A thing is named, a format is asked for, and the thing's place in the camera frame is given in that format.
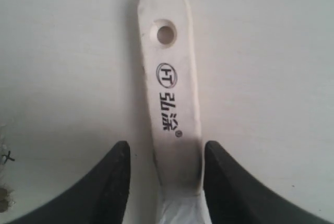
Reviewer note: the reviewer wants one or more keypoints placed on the wooden paint brush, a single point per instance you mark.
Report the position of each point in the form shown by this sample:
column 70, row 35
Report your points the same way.
column 168, row 59

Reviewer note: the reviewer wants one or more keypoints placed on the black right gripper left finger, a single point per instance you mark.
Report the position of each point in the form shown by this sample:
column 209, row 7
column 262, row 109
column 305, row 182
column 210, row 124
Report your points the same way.
column 99, row 197

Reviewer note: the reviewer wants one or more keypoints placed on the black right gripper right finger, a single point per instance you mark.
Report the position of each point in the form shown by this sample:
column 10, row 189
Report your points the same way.
column 233, row 195

